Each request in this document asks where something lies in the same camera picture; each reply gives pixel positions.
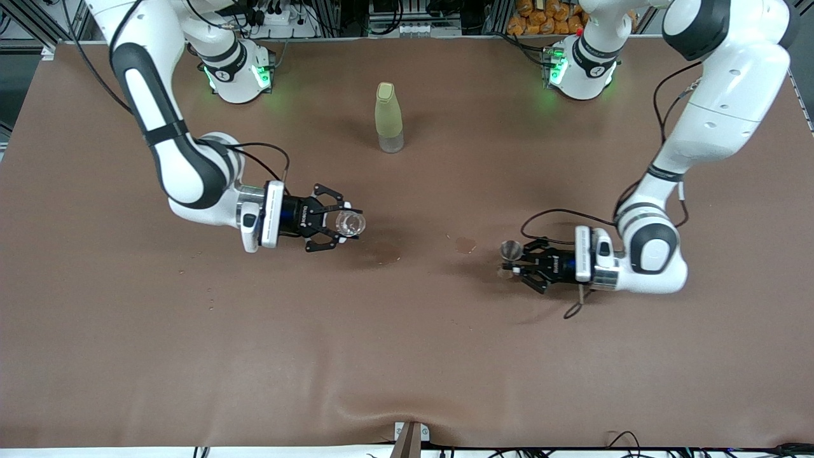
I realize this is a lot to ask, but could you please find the white power strip with plugs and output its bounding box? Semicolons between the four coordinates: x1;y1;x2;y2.
248;0;319;39

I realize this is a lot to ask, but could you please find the steel double jigger measuring cup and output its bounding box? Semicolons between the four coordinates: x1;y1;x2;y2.
498;239;524;281

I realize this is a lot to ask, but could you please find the aluminium frame strut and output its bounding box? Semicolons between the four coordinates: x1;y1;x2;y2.
0;0;96;61

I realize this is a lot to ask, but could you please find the yellow-green sleeved glass bottle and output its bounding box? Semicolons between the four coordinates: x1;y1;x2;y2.
375;81;405;154

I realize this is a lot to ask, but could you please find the metal table clamp bracket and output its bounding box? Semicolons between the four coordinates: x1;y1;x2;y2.
393;421;431;458

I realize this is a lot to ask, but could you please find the small clear glass cup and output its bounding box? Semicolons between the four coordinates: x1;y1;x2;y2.
335;211;368;240

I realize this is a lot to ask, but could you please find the tan cable tie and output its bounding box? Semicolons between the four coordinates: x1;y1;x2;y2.
563;283;596;320

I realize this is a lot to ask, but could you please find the white socket strip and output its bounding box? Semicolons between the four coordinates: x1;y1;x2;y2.
369;22;462;38

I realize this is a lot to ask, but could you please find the brown table mat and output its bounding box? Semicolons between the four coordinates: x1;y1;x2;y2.
0;38;814;449

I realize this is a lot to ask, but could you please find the orange plush toys heap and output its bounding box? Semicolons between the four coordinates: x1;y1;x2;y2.
507;0;589;36

